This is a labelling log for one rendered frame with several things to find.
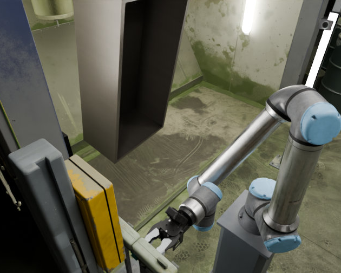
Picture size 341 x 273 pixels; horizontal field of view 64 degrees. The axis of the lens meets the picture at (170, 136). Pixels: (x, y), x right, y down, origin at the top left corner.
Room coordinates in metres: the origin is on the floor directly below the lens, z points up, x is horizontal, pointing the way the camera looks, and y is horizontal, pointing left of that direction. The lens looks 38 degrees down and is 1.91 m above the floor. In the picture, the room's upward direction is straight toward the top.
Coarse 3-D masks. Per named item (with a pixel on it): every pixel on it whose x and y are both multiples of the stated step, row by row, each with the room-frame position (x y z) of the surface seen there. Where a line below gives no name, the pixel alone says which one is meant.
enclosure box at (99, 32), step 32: (96, 0) 1.47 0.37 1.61; (128, 0) 1.40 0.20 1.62; (160, 0) 2.00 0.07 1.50; (96, 32) 1.49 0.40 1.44; (128, 32) 1.98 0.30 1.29; (160, 32) 2.00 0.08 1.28; (96, 64) 1.52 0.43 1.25; (128, 64) 2.03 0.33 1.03; (160, 64) 2.00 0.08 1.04; (96, 96) 1.55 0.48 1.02; (128, 96) 2.09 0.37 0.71; (160, 96) 2.00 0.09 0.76; (96, 128) 1.59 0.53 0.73; (128, 128) 1.91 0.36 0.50; (160, 128) 1.95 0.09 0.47
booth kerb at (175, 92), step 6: (198, 78) 3.58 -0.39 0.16; (186, 84) 3.38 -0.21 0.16; (192, 84) 3.48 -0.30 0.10; (174, 90) 3.20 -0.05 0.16; (180, 90) 3.29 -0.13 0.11; (174, 96) 3.20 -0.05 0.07; (78, 144) 2.12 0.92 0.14; (84, 144) 2.17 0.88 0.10; (72, 150) 2.06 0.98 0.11; (78, 150) 2.11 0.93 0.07
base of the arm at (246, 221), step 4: (244, 208) 0.91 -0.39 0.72; (240, 212) 0.91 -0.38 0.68; (244, 212) 0.89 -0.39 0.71; (240, 216) 0.90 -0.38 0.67; (244, 216) 0.87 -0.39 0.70; (248, 216) 0.85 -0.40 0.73; (240, 220) 0.87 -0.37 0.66; (244, 220) 0.86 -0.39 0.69; (248, 220) 0.84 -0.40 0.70; (252, 220) 0.84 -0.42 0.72; (240, 224) 0.86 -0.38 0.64; (244, 224) 0.85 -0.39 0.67; (248, 224) 0.83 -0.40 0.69; (252, 224) 0.83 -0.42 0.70; (256, 224) 0.82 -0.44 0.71; (244, 228) 0.84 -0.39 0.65; (248, 228) 0.82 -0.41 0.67; (252, 228) 0.82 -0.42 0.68; (256, 228) 0.81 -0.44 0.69; (252, 232) 0.81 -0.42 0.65; (256, 232) 0.80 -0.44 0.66
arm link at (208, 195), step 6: (204, 186) 0.71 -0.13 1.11; (210, 186) 0.71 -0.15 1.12; (216, 186) 0.71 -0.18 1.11; (198, 192) 0.68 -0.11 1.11; (204, 192) 0.68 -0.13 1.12; (210, 192) 0.68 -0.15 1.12; (216, 192) 0.69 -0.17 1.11; (192, 198) 0.65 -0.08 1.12; (198, 198) 0.65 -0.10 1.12; (204, 198) 0.65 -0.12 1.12; (210, 198) 0.66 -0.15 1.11; (216, 198) 0.67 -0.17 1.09; (204, 204) 0.63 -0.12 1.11; (210, 204) 0.64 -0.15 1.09; (216, 204) 0.66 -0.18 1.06; (204, 210) 0.61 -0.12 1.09; (210, 210) 0.64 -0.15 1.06
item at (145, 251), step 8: (120, 224) 0.52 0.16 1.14; (128, 232) 0.49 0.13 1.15; (136, 232) 0.49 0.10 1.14; (128, 240) 0.46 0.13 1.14; (136, 240) 0.47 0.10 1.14; (144, 240) 0.46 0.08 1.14; (128, 248) 0.45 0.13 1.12; (136, 248) 0.44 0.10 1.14; (144, 248) 0.44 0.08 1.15; (152, 248) 0.44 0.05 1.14; (144, 256) 0.41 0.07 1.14; (152, 256) 0.41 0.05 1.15; (160, 256) 0.41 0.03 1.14; (144, 264) 0.41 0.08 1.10; (152, 264) 0.39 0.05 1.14; (160, 264) 0.39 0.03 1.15; (168, 264) 0.39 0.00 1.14; (144, 272) 0.42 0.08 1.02; (152, 272) 0.39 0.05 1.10; (160, 272) 0.37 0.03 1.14; (168, 272) 0.37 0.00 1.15; (176, 272) 0.37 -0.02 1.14
